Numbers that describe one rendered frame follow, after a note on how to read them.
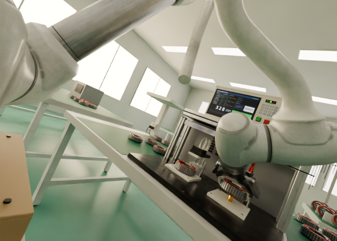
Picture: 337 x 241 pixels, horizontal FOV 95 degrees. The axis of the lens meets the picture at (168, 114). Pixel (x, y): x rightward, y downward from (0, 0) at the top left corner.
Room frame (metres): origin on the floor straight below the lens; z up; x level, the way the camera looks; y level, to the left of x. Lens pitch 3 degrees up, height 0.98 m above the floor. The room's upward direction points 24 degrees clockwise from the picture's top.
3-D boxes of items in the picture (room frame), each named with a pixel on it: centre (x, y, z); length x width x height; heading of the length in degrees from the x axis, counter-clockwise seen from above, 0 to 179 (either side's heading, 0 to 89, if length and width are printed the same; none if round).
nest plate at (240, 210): (0.66, -0.38, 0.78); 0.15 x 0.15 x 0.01; 52
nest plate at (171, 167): (0.81, -0.19, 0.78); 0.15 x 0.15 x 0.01; 52
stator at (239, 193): (0.66, -0.38, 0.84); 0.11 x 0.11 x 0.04
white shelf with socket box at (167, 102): (1.75, 0.07, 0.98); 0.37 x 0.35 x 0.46; 52
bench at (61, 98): (2.35, 1.47, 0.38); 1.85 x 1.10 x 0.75; 52
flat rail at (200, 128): (0.82, -0.35, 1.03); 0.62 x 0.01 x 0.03; 52
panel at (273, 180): (0.94, -0.44, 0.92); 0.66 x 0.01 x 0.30; 52
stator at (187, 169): (0.81, -0.19, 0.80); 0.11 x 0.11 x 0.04
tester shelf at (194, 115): (0.99, -0.48, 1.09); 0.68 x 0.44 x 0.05; 52
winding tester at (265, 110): (0.98, -0.49, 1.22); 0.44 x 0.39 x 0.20; 52
